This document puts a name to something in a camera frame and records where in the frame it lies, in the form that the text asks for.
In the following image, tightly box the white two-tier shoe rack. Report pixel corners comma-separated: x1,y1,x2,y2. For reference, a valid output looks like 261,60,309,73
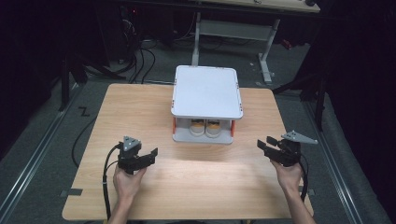
170,64,245,146

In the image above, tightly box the bundle of black cables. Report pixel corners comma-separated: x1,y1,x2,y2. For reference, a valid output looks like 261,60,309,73
120,6,157,85

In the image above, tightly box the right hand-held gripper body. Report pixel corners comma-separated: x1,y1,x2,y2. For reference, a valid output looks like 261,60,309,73
273,130,319,168

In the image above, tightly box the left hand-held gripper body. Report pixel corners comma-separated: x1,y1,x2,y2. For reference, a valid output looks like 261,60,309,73
116,135,148,175

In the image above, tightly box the grey tape strip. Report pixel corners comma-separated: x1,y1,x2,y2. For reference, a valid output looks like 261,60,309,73
60,188,84,198

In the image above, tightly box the black floor cable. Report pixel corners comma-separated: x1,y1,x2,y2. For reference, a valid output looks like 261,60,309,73
71,116,98,169

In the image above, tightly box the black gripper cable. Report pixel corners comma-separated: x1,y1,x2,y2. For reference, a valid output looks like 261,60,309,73
298,153,310,203
102,143,123,220

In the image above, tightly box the small white sneaker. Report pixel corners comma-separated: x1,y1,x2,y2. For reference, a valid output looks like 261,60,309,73
189,119,206,138
205,119,221,139

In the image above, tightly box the red object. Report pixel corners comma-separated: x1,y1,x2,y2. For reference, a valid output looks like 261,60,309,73
280,38,294,51

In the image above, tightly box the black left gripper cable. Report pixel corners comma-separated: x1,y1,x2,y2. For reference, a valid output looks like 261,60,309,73
102,143,123,220

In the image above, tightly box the person's left hand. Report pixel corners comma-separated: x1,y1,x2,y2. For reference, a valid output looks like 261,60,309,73
112,163,148,201

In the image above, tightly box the white-framed desk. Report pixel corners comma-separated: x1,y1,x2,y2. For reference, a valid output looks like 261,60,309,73
190,0,321,86

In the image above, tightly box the black metal stand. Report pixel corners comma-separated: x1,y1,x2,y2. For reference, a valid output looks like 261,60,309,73
271,69,328,133
58,50,127,113

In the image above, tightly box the person's right hand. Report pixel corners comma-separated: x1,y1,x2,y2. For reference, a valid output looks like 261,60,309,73
269,160,304,193

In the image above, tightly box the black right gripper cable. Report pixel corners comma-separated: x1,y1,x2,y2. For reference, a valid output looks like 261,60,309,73
298,153,310,203

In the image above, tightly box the metal floor rail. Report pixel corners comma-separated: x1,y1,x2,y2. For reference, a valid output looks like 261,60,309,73
0,83,80,217
303,100,364,224

